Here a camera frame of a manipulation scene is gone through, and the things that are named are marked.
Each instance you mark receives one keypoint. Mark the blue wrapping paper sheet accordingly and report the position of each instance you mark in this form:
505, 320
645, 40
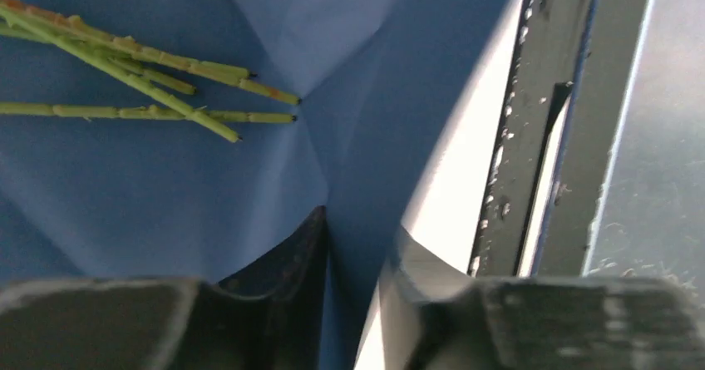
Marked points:
378, 79

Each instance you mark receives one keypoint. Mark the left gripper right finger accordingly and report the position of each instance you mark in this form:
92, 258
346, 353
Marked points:
429, 315

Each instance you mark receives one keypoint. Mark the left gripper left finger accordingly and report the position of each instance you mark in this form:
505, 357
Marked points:
268, 315

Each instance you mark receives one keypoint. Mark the white slotted cable duct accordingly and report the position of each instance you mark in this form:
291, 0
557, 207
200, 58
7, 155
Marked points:
620, 30

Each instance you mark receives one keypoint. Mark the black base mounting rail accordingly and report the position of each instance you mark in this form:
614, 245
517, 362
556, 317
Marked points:
545, 171

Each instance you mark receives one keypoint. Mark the pink flower bunch stem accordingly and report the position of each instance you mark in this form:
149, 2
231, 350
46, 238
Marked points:
156, 113

